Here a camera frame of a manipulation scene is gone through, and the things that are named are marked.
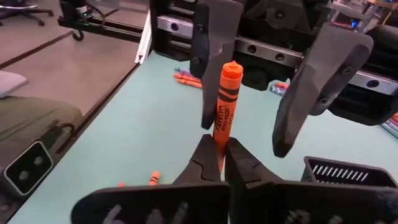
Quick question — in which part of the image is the olive green bag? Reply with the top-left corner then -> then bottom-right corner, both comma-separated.
0,96 -> 84,162

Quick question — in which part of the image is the grey depth camera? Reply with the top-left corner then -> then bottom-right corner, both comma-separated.
2,141 -> 54,197

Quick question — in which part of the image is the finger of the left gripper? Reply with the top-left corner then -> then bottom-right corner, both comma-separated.
189,0 -> 244,131
272,23 -> 374,159

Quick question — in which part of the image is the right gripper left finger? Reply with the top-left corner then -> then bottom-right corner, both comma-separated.
70,133 -> 231,224

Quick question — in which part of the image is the green table mat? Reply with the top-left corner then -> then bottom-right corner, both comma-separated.
7,51 -> 398,224

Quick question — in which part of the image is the black office chair base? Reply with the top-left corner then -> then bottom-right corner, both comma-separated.
0,0 -> 54,27

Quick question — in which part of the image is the white plastic strip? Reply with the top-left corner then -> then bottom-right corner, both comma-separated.
135,11 -> 152,65

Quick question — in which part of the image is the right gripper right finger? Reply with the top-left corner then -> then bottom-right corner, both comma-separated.
224,136 -> 398,224

